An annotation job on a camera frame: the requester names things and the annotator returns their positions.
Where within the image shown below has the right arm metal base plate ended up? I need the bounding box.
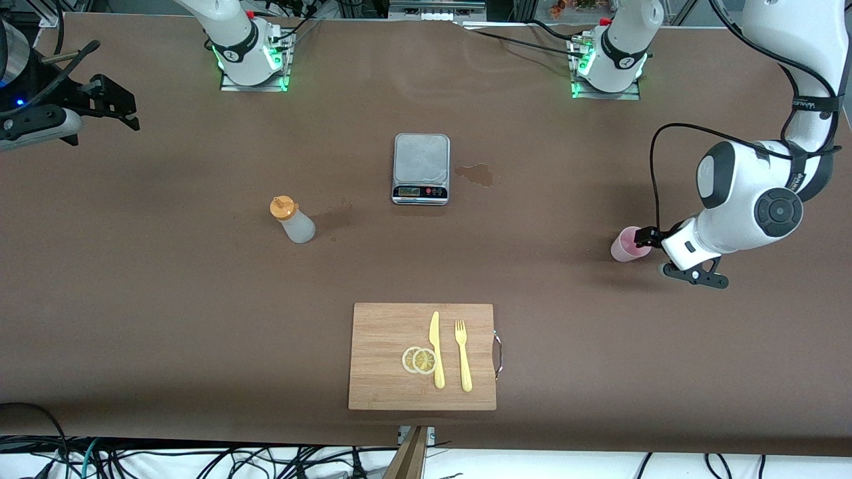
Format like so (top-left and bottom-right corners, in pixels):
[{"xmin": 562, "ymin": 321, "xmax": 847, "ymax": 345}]
[{"xmin": 220, "ymin": 30, "xmax": 292, "ymax": 92}]

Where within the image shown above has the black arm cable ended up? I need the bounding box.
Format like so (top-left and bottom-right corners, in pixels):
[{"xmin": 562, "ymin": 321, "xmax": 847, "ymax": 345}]
[
  {"xmin": 0, "ymin": 40, "xmax": 101, "ymax": 122},
  {"xmin": 649, "ymin": 0, "xmax": 838, "ymax": 230}
]

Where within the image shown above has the yellow plastic fork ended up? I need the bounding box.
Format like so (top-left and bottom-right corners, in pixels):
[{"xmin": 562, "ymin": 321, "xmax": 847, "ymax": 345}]
[{"xmin": 455, "ymin": 319, "xmax": 473, "ymax": 393}]

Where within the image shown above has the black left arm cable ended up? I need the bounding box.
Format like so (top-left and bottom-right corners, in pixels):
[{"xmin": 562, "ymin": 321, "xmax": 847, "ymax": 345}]
[{"xmin": 649, "ymin": 0, "xmax": 838, "ymax": 230}]

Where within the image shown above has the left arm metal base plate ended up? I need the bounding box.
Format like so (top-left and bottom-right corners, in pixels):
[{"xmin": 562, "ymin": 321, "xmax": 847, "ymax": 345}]
[{"xmin": 571, "ymin": 37, "xmax": 641, "ymax": 100}]

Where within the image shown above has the wooden cutting board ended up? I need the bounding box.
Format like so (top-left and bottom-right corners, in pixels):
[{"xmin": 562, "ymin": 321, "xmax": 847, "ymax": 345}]
[{"xmin": 348, "ymin": 303, "xmax": 497, "ymax": 411}]

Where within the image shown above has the clear sauce bottle orange cap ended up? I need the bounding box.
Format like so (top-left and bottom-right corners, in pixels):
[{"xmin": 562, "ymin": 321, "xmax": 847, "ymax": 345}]
[{"xmin": 270, "ymin": 196, "xmax": 317, "ymax": 244}]

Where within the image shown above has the yellow plastic knife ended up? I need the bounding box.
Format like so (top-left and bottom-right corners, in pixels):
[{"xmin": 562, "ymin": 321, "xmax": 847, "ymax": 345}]
[{"xmin": 429, "ymin": 311, "xmax": 445, "ymax": 390}]

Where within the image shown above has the silver digital kitchen scale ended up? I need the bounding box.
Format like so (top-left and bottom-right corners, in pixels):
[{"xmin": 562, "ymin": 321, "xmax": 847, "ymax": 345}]
[{"xmin": 391, "ymin": 133, "xmax": 451, "ymax": 206}]

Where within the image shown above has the wooden post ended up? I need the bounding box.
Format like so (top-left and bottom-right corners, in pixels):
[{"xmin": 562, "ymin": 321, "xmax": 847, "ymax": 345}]
[{"xmin": 383, "ymin": 426, "xmax": 429, "ymax": 479}]

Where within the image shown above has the aluminium frame rail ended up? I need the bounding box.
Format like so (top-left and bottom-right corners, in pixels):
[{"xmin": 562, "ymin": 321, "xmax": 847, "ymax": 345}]
[{"xmin": 389, "ymin": 0, "xmax": 487, "ymax": 15}]

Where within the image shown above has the black looped floor cable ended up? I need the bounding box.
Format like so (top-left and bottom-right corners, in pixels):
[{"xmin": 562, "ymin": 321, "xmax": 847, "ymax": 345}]
[{"xmin": 0, "ymin": 402, "xmax": 71, "ymax": 479}]

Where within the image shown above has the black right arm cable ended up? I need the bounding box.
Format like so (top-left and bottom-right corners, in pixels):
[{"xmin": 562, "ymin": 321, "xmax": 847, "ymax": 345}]
[{"xmin": 0, "ymin": 40, "xmax": 101, "ymax": 122}]

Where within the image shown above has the black cable across table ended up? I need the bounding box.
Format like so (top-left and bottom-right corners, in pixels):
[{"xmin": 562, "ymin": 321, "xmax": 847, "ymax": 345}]
[{"xmin": 461, "ymin": 20, "xmax": 586, "ymax": 61}]

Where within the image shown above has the pink plastic cup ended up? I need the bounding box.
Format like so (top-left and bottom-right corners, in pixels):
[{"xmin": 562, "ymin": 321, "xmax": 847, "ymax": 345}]
[{"xmin": 610, "ymin": 226, "xmax": 650, "ymax": 263}]

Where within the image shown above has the teal floor cable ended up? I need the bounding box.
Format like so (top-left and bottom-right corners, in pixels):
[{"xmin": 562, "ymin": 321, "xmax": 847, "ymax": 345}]
[{"xmin": 80, "ymin": 438, "xmax": 101, "ymax": 479}]

